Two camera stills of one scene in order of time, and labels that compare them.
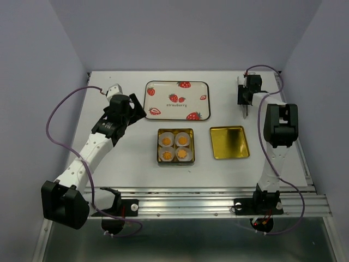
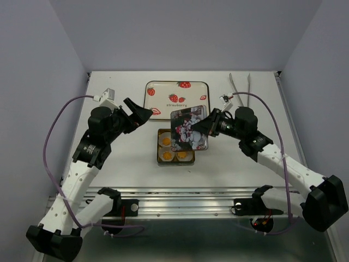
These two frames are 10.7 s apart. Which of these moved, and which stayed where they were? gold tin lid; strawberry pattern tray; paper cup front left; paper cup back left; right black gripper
Moved: gold tin lid; right black gripper
Stayed: paper cup back left; strawberry pattern tray; paper cup front left
